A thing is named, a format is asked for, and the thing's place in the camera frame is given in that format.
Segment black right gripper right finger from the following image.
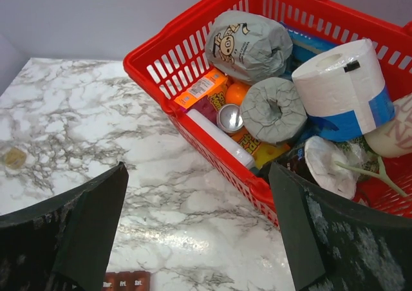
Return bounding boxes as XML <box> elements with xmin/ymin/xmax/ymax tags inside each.
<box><xmin>269</xmin><ymin>163</ymin><xmax>411</xmax><ymax>290</ymax></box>

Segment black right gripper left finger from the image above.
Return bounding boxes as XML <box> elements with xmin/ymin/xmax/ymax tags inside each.
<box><xmin>1</xmin><ymin>162</ymin><xmax>129</xmax><ymax>290</ymax></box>

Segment red weekly pill organizer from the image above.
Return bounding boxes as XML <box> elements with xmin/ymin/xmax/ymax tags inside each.
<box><xmin>102</xmin><ymin>270</ymin><xmax>151</xmax><ymax>291</ymax></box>

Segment clear bottle yellow pills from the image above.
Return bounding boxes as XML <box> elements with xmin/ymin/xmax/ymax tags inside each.
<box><xmin>4</xmin><ymin>147</ymin><xmax>27</xmax><ymax>169</ymax></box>

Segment white paper plate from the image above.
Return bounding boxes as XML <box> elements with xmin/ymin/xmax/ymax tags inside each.
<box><xmin>304</xmin><ymin>136</ymin><xmax>357</xmax><ymax>200</ymax></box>

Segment cream lotion pump bottle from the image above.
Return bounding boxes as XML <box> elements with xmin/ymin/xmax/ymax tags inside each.
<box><xmin>364</xmin><ymin>94</ymin><xmax>412</xmax><ymax>158</ymax></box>

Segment grey wrapped small paper roll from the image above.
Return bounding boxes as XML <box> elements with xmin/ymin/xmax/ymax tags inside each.
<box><xmin>240</xmin><ymin>77</ymin><xmax>308</xmax><ymax>145</ymax></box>

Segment white toilet roll blue tape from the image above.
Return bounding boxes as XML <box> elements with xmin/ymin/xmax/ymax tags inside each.
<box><xmin>292</xmin><ymin>39</ymin><xmax>395</xmax><ymax>142</ymax></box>

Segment silver metal can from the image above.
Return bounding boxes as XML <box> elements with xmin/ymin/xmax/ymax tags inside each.
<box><xmin>216</xmin><ymin>104</ymin><xmax>244</xmax><ymax>135</ymax></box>

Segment orange ball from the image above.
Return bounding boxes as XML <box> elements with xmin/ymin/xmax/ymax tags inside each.
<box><xmin>225</xmin><ymin>82</ymin><xmax>250</xmax><ymax>106</ymax></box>

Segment blue box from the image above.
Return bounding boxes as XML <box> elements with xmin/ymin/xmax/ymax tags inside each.
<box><xmin>281</xmin><ymin>22</ymin><xmax>337</xmax><ymax>63</ymax></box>

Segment orange snack box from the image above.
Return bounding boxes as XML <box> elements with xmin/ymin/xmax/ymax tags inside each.
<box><xmin>174</xmin><ymin>68</ymin><xmax>229</xmax><ymax>114</ymax></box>

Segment red plastic basket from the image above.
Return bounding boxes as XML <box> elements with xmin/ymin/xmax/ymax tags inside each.
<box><xmin>123</xmin><ymin>0</ymin><xmax>411</xmax><ymax>223</ymax></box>

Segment grey wrapped printed paper roll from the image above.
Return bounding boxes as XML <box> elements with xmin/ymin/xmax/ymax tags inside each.
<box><xmin>204</xmin><ymin>10</ymin><xmax>293</xmax><ymax>85</ymax></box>

